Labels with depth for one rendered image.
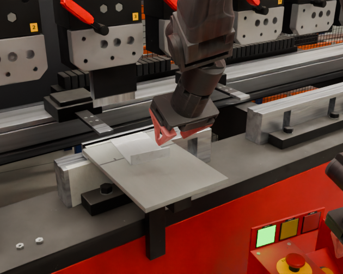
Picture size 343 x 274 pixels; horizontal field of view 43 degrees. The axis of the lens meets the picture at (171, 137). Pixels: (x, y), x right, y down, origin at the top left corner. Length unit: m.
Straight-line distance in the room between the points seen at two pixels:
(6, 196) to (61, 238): 1.90
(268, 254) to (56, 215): 0.46
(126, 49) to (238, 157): 0.46
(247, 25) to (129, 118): 0.44
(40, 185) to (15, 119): 1.68
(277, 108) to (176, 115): 0.59
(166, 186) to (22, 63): 0.33
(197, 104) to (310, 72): 1.09
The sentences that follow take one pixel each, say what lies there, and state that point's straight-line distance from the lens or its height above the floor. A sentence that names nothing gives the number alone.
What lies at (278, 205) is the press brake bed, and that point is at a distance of 1.21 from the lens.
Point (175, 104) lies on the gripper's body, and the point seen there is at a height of 1.16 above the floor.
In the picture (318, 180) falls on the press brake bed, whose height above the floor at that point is 0.78.
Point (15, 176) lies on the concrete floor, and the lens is 2.98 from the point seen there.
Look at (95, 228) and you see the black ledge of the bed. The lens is 0.91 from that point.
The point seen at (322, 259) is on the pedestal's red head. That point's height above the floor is 0.74.
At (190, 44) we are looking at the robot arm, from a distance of 0.57.
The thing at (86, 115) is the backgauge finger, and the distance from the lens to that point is 1.10.
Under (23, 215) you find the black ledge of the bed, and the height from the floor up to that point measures 0.87.
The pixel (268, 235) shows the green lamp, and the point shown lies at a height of 0.81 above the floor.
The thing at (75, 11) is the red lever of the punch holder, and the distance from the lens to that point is 0.79.
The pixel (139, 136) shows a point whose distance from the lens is 0.97.
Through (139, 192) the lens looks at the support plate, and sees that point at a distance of 0.77.
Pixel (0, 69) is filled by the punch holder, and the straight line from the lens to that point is 0.80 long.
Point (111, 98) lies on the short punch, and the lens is 0.94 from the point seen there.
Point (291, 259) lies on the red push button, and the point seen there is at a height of 0.81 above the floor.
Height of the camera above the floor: 1.41
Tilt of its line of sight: 25 degrees down
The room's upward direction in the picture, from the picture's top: straight up
